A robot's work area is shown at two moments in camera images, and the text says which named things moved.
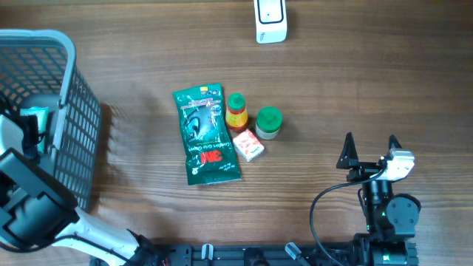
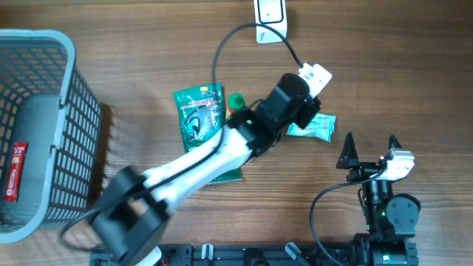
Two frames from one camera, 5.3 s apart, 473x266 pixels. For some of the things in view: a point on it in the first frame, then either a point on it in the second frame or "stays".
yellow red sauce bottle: [236, 117] stays
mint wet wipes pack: [42, 114] to [321, 126]
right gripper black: [349, 159] stays
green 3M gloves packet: [210, 154] stays
